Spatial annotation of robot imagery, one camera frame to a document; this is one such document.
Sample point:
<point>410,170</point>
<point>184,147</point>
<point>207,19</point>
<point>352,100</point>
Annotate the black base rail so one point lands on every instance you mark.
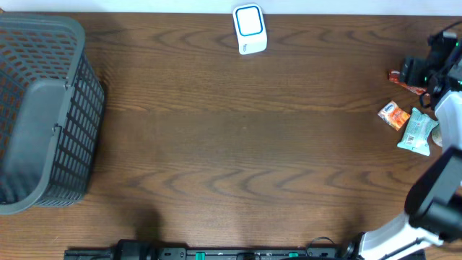
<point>137,250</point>

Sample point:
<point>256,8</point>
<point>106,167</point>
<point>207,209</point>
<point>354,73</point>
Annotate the red snack wrapper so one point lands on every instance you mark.
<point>393,76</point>

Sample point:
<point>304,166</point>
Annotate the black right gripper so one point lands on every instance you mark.
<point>414,66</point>

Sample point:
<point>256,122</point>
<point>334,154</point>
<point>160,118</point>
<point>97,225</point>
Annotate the dark grey plastic basket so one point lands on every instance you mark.
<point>52,107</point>

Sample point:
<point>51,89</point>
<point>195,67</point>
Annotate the mint green wipes pack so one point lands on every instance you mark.
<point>417,132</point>

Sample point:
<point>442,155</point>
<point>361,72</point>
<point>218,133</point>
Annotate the orange small box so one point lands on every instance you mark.
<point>393,115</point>

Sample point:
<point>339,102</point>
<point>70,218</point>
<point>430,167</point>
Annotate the green lid jar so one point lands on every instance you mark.
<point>436,136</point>

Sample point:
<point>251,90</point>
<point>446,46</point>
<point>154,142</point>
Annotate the white barcode scanner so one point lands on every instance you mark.
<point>250,29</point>

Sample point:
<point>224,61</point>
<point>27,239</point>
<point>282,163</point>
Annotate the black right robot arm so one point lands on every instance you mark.
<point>432,212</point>

